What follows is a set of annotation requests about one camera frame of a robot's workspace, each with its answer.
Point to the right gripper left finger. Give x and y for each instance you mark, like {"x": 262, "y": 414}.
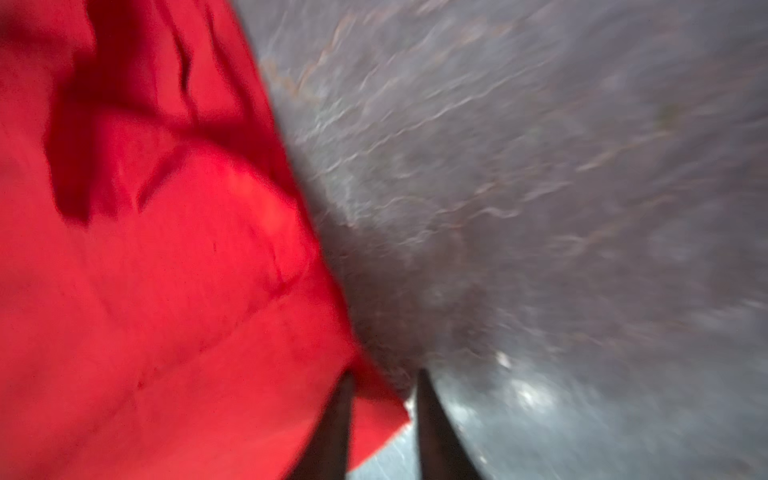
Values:
{"x": 325, "y": 456}

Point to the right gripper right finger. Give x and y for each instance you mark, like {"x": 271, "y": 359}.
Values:
{"x": 441, "y": 454}

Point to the red shorts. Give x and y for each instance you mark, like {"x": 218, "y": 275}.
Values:
{"x": 166, "y": 310}

